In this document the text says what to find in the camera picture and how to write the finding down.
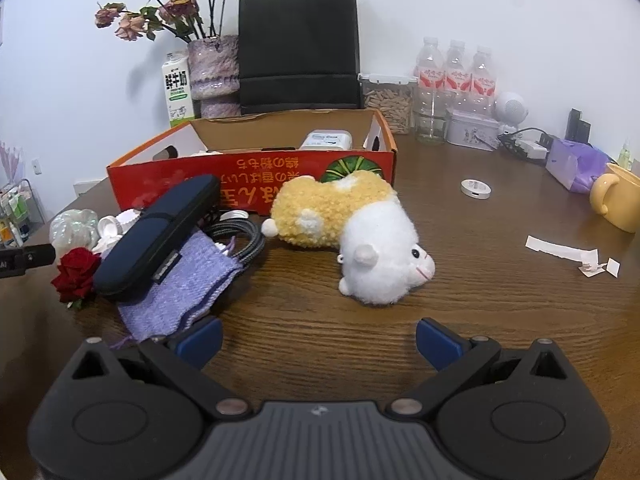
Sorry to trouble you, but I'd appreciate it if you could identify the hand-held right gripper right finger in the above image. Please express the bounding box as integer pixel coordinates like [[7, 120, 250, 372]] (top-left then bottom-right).
[[387, 317, 576, 418]]

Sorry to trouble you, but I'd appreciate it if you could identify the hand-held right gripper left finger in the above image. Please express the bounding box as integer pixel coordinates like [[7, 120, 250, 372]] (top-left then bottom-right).
[[70, 316, 251, 418]]

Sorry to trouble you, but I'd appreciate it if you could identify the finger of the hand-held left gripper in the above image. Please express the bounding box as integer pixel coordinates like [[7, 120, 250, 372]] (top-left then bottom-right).
[[11, 243, 57, 278]]

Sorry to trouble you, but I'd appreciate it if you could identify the red artificial rose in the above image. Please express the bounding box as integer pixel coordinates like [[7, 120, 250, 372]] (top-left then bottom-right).
[[51, 247, 102, 311]]

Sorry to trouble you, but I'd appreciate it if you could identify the iridescent plastic bag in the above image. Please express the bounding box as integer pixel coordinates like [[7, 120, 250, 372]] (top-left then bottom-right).
[[49, 208, 100, 261]]

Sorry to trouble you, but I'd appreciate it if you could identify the purple knit pouch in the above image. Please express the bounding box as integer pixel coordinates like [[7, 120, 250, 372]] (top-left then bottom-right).
[[117, 230, 246, 346]]

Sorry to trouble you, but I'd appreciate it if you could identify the white bottle cap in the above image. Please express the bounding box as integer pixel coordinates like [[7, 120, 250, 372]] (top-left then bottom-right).
[[97, 215, 123, 241]]

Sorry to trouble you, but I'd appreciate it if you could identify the grey braided cable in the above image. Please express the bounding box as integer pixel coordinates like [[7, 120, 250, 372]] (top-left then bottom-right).
[[202, 210, 266, 276]]

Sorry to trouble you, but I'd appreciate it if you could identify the navy glasses case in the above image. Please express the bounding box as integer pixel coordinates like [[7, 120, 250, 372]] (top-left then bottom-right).
[[92, 175, 222, 303]]

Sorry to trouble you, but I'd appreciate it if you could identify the yellow white plush hamster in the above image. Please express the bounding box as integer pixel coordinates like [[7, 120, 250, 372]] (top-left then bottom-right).
[[261, 170, 436, 307]]

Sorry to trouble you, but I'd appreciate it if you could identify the orange cardboard box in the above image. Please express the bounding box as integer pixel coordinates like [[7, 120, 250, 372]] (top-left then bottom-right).
[[106, 108, 399, 216]]

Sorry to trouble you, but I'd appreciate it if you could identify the wooden desktop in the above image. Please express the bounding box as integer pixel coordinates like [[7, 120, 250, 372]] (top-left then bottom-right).
[[0, 132, 640, 480]]

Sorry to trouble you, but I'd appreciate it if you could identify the white radiator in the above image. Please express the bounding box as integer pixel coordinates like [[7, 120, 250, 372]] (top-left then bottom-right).
[[74, 177, 108, 198]]

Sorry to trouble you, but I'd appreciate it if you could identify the white paper strip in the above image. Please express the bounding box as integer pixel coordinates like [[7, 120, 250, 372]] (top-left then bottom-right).
[[525, 235, 598, 261]]

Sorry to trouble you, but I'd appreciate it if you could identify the small white round lid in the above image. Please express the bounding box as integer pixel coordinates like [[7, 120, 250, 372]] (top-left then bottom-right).
[[460, 178, 492, 200]]

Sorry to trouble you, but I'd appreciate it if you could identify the torn paper piece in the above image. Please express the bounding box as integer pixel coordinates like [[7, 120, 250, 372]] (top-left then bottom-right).
[[578, 252, 621, 278]]

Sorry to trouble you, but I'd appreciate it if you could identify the milk carton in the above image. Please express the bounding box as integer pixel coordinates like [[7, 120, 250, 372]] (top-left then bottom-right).
[[161, 52, 195, 128]]

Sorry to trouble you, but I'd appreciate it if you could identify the white printed tin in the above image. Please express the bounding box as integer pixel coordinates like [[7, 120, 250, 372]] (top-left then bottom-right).
[[445, 108, 501, 152]]

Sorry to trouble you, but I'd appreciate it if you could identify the purple tissue pack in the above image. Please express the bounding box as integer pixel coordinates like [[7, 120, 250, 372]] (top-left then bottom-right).
[[545, 138, 612, 195]]

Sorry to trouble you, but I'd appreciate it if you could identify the white wipes pack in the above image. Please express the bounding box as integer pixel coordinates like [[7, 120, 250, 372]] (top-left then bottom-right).
[[299, 130, 353, 152]]

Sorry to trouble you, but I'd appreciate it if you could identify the yellow mug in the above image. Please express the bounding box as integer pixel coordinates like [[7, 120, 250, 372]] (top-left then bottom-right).
[[589, 162, 640, 233]]

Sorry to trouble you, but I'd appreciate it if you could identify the clear pellet container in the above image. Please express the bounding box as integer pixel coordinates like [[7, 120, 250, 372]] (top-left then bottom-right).
[[357, 73, 418, 135]]

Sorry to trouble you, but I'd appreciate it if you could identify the white round speaker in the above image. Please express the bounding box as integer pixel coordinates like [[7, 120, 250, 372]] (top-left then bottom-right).
[[492, 91, 527, 136]]

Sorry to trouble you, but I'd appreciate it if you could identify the purple marbled vase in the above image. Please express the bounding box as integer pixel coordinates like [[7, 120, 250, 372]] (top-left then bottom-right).
[[187, 35, 242, 118]]

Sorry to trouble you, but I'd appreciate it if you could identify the black upright device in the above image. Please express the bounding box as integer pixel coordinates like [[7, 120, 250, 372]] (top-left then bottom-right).
[[566, 108, 591, 143]]

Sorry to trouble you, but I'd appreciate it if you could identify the clear water bottle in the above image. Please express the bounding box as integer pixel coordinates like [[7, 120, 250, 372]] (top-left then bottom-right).
[[470, 46, 498, 116], [444, 39, 473, 111], [415, 36, 447, 111]]

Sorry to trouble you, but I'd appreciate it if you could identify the black paper bag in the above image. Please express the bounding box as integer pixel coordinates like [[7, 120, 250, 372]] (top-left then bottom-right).
[[237, 0, 362, 116]]

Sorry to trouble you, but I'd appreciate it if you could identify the wire storage rack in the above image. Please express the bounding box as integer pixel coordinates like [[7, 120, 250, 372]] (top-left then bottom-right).
[[0, 142, 36, 248]]

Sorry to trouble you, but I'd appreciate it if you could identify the black power cable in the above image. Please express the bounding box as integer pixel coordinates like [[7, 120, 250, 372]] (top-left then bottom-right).
[[497, 127, 551, 148]]

